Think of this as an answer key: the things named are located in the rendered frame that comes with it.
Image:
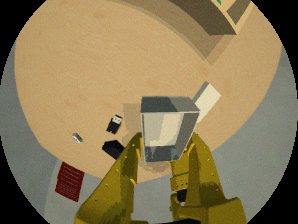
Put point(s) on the black usb flash drive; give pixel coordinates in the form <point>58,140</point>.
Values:
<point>114,124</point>

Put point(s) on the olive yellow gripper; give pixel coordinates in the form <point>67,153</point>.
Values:
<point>113,199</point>

